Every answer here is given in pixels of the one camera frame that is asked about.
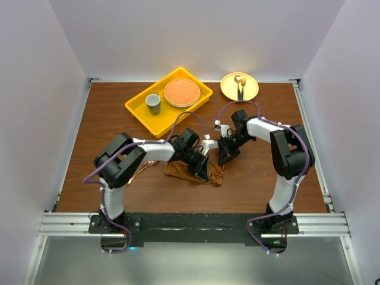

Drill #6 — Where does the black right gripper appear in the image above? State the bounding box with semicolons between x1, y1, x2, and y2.
217;132;253;166

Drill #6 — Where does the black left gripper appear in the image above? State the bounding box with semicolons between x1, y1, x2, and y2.
181;147;210;181

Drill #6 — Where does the brown cloth napkin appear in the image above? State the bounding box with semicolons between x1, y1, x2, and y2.
164;161;224;187

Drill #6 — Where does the rose gold spoon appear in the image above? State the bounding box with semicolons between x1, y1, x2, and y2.
125;167;145;187

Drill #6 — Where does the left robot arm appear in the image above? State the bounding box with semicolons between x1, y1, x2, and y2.
94;128;217;233

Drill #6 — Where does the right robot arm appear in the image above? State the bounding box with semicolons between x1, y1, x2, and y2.
214;110;315;233

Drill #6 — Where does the yellow round plate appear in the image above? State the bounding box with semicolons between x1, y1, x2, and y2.
220;72;259;101

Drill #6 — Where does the yellow plastic tray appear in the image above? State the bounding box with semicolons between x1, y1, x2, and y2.
125;67;213;138

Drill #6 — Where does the woven round coaster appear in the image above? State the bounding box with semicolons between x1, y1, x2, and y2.
164;78;201;107

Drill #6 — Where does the grey ceramic cup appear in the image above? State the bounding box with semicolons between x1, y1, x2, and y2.
145;94;161;115

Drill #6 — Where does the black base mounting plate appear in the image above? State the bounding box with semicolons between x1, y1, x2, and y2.
88;213;299;253

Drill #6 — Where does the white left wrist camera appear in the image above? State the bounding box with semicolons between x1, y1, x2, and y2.
201;140;218;156

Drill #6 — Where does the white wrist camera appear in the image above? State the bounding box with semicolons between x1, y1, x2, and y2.
201;140;218;156
214;120;230;137

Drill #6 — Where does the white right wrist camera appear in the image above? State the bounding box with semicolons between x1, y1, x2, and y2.
214;120;230;137

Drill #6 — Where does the wooden fork green handle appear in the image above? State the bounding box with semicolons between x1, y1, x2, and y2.
239;78;246;100

